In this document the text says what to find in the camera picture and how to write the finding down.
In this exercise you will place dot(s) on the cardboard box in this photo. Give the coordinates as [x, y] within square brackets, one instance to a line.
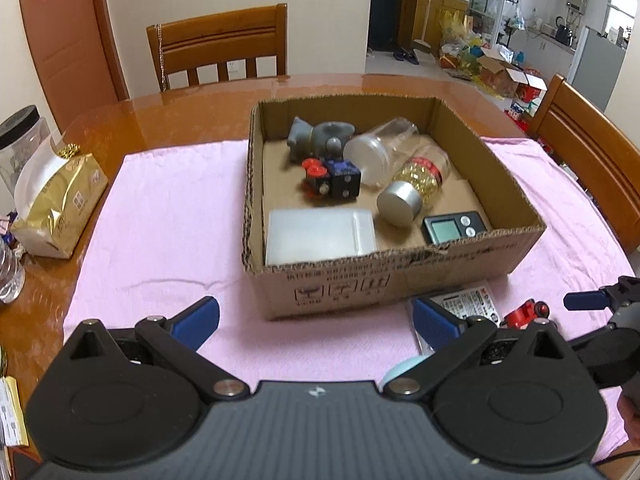
[502, 77]
[350, 285]

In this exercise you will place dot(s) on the person's right hand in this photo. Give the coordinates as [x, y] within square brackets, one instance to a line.
[632, 415]

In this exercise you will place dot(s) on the white translucent plastic box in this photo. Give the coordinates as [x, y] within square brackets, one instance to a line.
[320, 235]

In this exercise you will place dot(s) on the cardboard box on floor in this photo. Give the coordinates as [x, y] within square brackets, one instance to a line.
[502, 77]

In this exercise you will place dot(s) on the grey labelled packet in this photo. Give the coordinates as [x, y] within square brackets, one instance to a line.
[475, 305]

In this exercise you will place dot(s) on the phone in red case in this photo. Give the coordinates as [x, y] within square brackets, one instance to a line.
[25, 467]

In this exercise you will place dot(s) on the wooden chair with striped back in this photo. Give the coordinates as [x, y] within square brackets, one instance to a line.
[595, 150]

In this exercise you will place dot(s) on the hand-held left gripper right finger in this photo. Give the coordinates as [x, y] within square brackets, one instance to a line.
[437, 325]

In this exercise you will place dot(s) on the red toy train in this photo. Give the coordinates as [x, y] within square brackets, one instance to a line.
[522, 316]

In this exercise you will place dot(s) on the brown wooden door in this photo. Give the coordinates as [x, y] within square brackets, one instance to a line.
[70, 45]

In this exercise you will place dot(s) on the clear plastic jar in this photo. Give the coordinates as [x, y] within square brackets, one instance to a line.
[380, 152]

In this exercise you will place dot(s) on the wooden cabinet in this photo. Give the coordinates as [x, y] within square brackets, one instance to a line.
[435, 15]

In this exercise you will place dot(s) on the black kettle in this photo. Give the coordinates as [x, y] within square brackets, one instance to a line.
[564, 31]

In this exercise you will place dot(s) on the grey toy cat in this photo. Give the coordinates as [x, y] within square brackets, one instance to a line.
[315, 137]

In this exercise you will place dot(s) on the black digital pocket scale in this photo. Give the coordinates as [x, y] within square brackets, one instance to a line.
[447, 230]

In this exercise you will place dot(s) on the clear jar with black lid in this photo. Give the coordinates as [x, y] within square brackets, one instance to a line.
[20, 140]

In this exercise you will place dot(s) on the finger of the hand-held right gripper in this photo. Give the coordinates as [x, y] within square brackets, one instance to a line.
[585, 301]

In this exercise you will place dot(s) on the yellow capsule bottle silver cap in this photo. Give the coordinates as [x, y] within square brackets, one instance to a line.
[420, 180]

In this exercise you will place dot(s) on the grey refrigerator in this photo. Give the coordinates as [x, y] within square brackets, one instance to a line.
[597, 67]

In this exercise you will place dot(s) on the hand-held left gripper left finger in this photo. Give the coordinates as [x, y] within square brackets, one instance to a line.
[195, 322]

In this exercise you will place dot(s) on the wooden chair with slatted back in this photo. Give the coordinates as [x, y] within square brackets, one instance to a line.
[220, 35]

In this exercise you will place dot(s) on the blue and black toy train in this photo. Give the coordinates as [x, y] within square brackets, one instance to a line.
[340, 177]

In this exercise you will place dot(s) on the dark slippers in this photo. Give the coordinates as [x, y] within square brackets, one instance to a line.
[406, 56]

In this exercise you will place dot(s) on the gold tissue pack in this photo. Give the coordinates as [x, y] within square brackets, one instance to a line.
[60, 200]

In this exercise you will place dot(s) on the light teal plastic case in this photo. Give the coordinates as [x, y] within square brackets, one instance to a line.
[400, 372]

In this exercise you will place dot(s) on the clear plastic water bottle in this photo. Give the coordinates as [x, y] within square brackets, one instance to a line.
[10, 275]

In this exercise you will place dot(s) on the small white booklet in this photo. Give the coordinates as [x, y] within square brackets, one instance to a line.
[12, 412]

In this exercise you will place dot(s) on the yellow plastic bags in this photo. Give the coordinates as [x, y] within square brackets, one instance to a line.
[457, 40]

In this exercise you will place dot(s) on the pink towel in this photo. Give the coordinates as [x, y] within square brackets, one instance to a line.
[165, 240]

